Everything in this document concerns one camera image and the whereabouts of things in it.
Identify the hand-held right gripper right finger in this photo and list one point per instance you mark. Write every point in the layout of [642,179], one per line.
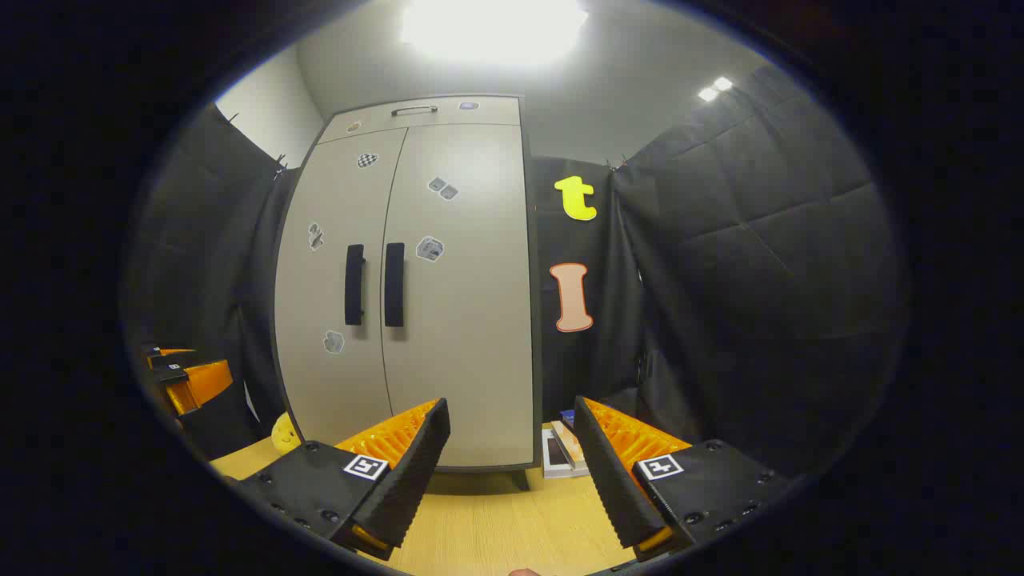
[608,472]

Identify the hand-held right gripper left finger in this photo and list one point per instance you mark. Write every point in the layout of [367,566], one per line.
[416,464]

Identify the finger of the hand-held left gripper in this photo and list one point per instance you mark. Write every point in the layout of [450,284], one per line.
[206,382]
[172,352]

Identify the grey shoe cabinet door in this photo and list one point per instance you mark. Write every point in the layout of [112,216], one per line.
[472,352]
[320,384]

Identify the grey double-door shoe cabinet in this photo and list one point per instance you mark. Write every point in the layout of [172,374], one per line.
[534,320]

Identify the grey cabinet drawer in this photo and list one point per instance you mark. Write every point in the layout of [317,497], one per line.
[488,112]

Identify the beige book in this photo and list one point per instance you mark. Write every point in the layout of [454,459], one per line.
[572,446]

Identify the white book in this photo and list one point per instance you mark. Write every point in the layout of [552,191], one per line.
[554,456]

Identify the yellow duck toy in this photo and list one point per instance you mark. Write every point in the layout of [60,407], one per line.
[284,436]

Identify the black backdrop cloth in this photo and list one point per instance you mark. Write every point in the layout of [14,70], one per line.
[200,256]
[760,280]

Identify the small ceiling light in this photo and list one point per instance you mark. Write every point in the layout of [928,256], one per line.
[714,90]

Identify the large ceiling light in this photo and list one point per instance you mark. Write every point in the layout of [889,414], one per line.
[494,28]

